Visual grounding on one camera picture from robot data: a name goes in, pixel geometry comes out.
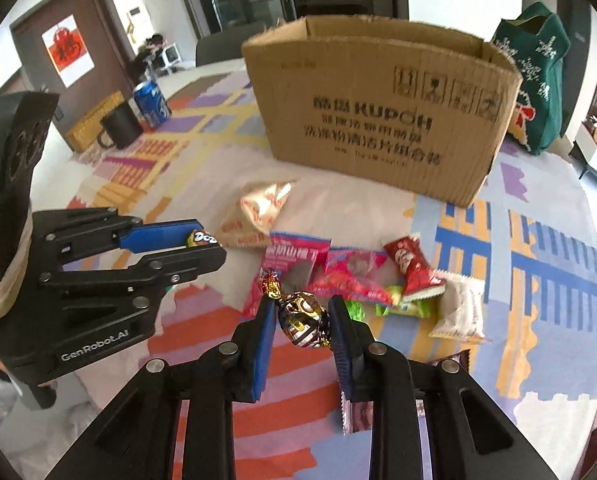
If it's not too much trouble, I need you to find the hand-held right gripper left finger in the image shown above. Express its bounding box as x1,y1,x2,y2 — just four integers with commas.
43,296,279,480

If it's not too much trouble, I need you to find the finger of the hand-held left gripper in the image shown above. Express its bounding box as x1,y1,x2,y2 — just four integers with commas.
31,207,202,271
38,246,228,307

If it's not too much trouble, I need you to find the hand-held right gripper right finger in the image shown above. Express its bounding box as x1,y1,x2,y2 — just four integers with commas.
327,295,561,480

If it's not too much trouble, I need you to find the small yellow candy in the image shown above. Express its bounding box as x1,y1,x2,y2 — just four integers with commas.
186,230,220,249

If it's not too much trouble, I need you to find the foil-wrapped chocolate candy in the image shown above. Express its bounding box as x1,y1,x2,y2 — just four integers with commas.
258,269,337,351

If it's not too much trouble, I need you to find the silver pink snack wrapper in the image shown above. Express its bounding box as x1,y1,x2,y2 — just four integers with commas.
339,389,379,436

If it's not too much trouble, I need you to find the red pink snack packet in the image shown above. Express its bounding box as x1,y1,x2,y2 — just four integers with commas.
305,247,401,308

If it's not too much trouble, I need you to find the green snack packet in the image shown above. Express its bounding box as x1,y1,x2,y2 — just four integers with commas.
345,285,436,322

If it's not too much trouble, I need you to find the beige gold snack packet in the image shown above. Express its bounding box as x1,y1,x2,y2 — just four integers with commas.
220,180,298,250

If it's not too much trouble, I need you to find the red chocolate bar wrapper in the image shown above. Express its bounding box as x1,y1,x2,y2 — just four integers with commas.
382,234,447,304

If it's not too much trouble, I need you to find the white snack packet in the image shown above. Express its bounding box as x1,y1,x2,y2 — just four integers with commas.
428,270,487,344

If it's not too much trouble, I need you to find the brown cardboard box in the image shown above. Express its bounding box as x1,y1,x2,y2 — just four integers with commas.
242,15,524,209

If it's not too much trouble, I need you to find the colourful patterned tablecloth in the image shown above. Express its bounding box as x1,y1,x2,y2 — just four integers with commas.
68,67,597,480

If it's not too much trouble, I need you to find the white clothing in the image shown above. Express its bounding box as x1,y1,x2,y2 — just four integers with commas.
0,355,106,466

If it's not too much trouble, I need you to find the black mug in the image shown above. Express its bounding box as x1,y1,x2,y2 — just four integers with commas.
97,102,144,151

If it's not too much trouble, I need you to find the yellow tissue box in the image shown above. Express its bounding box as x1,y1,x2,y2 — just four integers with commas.
66,91,125,152

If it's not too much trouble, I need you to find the blue soda can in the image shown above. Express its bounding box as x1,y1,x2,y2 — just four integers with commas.
133,80,173,129

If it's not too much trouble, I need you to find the white rack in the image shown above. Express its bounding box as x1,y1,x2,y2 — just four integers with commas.
148,45,186,76

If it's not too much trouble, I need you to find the grey chair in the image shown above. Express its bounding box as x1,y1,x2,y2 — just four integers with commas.
196,22,279,67

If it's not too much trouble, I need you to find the red and white door poster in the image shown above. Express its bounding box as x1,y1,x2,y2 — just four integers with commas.
42,16,96,87

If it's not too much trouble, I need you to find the brown door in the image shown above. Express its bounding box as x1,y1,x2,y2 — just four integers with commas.
10,0,140,111

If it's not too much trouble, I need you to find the green knitted bag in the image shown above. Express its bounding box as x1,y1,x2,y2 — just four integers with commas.
491,2,572,156

